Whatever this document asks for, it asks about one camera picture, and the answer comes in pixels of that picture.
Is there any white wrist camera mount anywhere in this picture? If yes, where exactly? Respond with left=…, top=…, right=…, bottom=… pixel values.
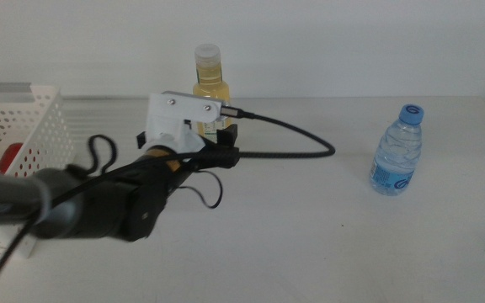
left=144, top=92, right=222, bottom=153

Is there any yellow liquid plastic bottle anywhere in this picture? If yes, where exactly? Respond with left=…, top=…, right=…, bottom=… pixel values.
left=192, top=43, right=232, bottom=142

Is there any white perforated plastic basket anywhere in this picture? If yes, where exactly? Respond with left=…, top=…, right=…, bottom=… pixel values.
left=0, top=82, right=75, bottom=258

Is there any thin black cable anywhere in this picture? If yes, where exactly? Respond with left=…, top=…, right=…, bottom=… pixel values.
left=86, top=134, right=223, bottom=210

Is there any black braided camera cable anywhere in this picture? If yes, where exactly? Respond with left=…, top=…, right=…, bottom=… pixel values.
left=0, top=104, right=336, bottom=303

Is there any red soda can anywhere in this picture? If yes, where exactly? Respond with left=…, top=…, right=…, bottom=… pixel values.
left=0, top=142, right=24, bottom=174

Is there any blue cap water bottle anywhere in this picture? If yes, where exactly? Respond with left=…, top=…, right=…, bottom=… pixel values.
left=368, top=104, right=424, bottom=197

